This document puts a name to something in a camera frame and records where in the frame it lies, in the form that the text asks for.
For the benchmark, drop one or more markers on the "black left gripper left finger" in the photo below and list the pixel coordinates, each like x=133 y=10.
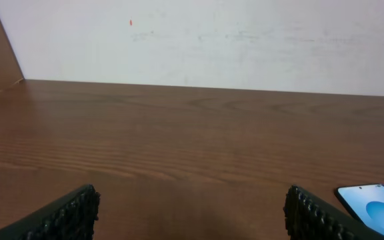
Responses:
x=70 y=217

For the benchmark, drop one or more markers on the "blue Galaxy smartphone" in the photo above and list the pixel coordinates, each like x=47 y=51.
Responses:
x=365 y=203

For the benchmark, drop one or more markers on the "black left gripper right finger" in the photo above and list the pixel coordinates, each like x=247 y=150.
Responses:
x=307 y=217

